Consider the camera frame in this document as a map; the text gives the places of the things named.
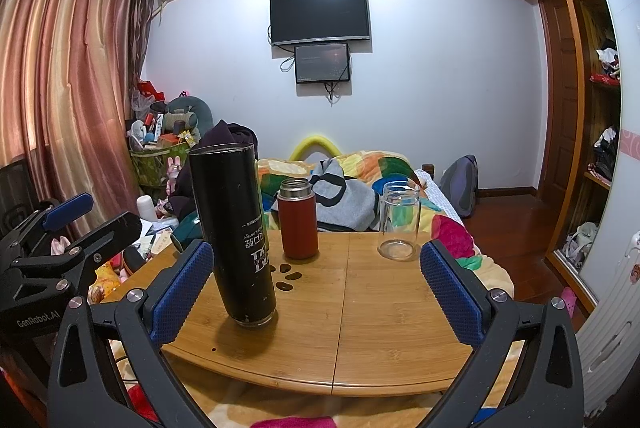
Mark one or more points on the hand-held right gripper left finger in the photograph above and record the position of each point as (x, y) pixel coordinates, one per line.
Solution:
(181, 295)

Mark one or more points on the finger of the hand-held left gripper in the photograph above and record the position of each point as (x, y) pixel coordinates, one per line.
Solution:
(112, 230)
(67, 208)

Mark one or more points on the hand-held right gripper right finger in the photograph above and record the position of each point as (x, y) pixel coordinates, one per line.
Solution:
(452, 300)

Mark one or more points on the clear glass cup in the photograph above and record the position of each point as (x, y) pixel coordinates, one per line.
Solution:
(386, 220)

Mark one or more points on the tall black cup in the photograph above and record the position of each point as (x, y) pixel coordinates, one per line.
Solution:
(235, 238)

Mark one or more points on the small white bottle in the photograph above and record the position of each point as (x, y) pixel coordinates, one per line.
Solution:
(146, 208)

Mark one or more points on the black mesh chair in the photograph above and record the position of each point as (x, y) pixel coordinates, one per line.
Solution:
(15, 188)

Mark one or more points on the bamboo folding table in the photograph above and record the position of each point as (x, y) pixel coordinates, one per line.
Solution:
(452, 233)

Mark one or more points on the green storage basket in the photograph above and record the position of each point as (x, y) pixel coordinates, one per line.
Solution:
(155, 168)

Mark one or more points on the pink rabbit toy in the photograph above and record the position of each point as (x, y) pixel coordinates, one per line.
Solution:
(175, 168)

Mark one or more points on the pink slipper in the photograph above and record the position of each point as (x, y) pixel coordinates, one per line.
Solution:
(567, 298)

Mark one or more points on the grey backpack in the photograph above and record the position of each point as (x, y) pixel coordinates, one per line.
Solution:
(462, 185)

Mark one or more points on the red thermos bottle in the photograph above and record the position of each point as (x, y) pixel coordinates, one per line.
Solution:
(299, 228)

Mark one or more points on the grey green plush toy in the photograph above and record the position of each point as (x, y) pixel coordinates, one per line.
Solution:
(187, 113)

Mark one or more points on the grey handbag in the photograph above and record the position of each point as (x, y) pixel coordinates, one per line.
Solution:
(580, 243)

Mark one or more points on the pink brown curtain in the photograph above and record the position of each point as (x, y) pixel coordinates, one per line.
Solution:
(75, 68)

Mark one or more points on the red bag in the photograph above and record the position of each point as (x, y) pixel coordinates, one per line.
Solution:
(149, 90)

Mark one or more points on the grey hooded sweater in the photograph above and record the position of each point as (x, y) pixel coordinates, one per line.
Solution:
(347, 203)

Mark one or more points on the dark purple clothing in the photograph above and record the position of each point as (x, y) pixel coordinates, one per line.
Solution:
(230, 134)

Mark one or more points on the yellow foam tube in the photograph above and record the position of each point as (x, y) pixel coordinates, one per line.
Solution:
(317, 141)

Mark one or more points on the brown wooden door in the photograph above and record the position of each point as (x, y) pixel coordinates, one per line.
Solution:
(557, 108)

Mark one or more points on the wooden wardrobe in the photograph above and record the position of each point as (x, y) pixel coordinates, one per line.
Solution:
(625, 58)

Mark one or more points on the small black wall monitor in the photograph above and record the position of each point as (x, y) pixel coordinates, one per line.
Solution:
(321, 63)

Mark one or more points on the black wall television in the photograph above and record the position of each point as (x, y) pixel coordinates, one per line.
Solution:
(320, 15)

